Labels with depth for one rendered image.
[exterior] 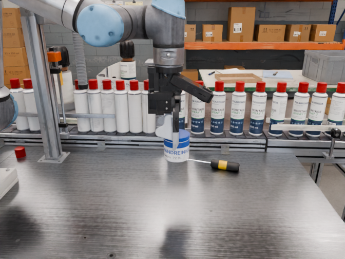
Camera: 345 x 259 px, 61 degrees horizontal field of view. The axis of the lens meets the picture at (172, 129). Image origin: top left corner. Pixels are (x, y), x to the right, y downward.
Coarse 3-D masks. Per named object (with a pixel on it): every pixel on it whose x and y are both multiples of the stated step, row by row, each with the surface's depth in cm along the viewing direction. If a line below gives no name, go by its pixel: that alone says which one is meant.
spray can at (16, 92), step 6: (12, 78) 112; (12, 84) 110; (18, 84) 112; (12, 90) 111; (18, 90) 111; (18, 96) 112; (18, 102) 112; (24, 102) 114; (18, 108) 113; (24, 108) 114; (18, 120) 115; (24, 120) 115; (18, 126) 116; (24, 126) 116
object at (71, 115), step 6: (18, 114) 112; (24, 114) 112; (30, 114) 112; (36, 114) 111; (60, 114) 111; (66, 114) 111; (72, 114) 111; (78, 114) 110; (84, 114) 110; (90, 114) 110; (96, 114) 110; (102, 114) 110; (108, 114) 110; (114, 114) 110
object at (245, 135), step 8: (8, 128) 119; (16, 128) 119; (64, 128) 119; (72, 128) 119; (144, 136) 112; (152, 136) 112; (192, 136) 111; (200, 136) 111; (208, 136) 111; (216, 136) 111; (224, 136) 111; (232, 136) 111; (240, 136) 111; (248, 136) 111; (264, 136) 111
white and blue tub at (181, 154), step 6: (180, 132) 78; (186, 132) 78; (180, 138) 75; (186, 138) 76; (168, 144) 76; (180, 144) 75; (186, 144) 76; (168, 150) 76; (180, 150) 76; (186, 150) 77; (168, 156) 77; (174, 156) 76; (180, 156) 76; (186, 156) 78
